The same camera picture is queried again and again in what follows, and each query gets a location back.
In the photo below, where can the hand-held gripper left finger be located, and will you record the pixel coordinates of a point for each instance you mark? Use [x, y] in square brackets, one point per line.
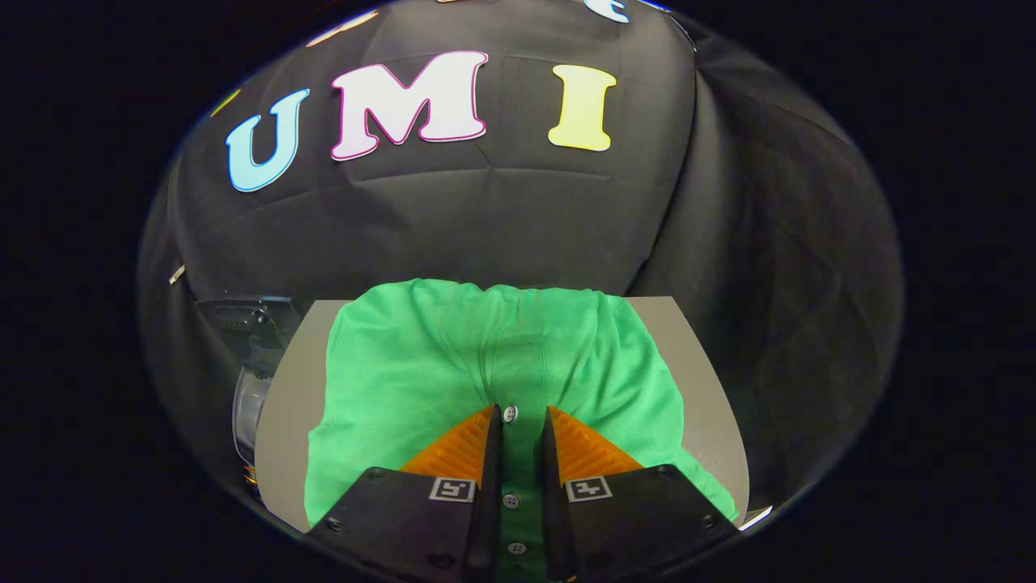
[490, 486]

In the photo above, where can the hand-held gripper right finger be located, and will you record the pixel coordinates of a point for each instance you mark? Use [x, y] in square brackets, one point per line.
[552, 486]

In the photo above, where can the green polo shirt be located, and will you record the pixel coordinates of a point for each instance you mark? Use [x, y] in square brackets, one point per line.
[405, 364]

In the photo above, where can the black backdrop cloth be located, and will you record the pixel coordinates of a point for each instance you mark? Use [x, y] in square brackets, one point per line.
[486, 219]

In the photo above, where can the silver clip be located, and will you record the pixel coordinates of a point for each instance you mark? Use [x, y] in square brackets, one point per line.
[176, 274]

